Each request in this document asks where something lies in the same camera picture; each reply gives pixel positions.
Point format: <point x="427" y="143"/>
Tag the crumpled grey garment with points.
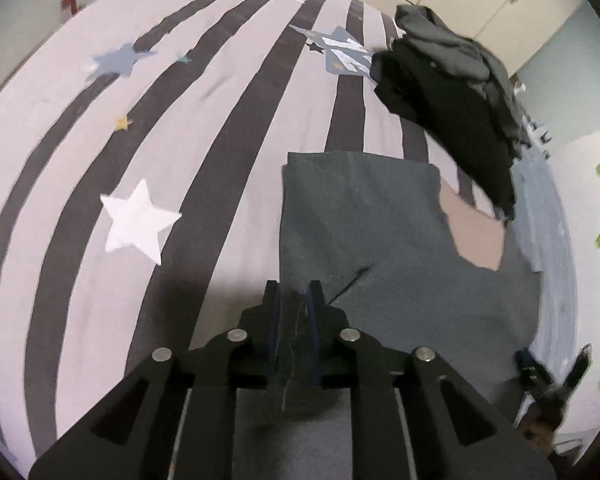
<point x="455" y="45"/>

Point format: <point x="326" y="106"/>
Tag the white panel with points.
<point x="585" y="200"/>

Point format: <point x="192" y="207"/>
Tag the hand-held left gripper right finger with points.
<point x="314" y="320"/>

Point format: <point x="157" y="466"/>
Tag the striped patchwork bed cover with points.
<point x="80" y="160"/>

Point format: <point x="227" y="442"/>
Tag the black garment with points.
<point x="445" y="110"/>

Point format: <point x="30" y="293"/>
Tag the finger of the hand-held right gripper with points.
<point x="580" y="365"/>
<point x="530" y="370"/>

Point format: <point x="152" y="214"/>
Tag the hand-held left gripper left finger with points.
<point x="276" y="310"/>

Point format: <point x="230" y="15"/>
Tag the person's right hand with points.
<point x="535" y="432"/>

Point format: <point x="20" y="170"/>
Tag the beige board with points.
<point x="475" y="235"/>

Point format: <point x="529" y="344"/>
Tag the grey shirt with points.
<point x="380" y="230"/>

